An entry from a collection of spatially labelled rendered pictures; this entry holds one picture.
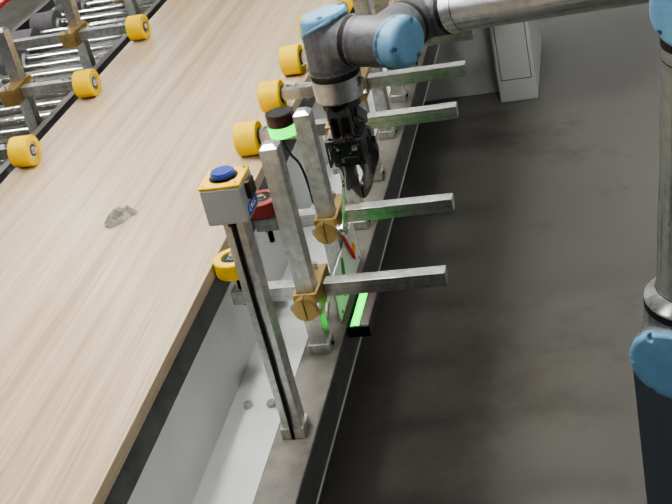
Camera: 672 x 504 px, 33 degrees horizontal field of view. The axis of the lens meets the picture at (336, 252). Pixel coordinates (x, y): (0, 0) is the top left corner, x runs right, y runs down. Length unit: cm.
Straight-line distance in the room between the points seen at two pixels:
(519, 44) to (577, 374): 201
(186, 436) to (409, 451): 109
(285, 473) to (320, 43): 75
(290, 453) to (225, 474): 18
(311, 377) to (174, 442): 31
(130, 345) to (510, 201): 235
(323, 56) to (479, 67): 311
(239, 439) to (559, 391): 122
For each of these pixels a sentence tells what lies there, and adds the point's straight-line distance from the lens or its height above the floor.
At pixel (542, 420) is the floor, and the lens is 314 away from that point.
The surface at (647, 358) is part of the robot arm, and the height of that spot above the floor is 80.
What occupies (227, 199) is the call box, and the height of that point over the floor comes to 120.
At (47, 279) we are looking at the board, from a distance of 245.
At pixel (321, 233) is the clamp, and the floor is 85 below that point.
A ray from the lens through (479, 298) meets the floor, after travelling 368.
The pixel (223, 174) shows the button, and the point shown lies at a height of 123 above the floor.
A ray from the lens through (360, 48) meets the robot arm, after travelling 199.
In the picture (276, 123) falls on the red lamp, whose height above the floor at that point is 110.
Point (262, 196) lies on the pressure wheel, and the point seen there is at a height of 91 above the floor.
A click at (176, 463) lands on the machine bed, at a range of 210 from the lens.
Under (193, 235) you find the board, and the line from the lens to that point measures 243.
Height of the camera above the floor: 195
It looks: 28 degrees down
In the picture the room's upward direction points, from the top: 14 degrees counter-clockwise
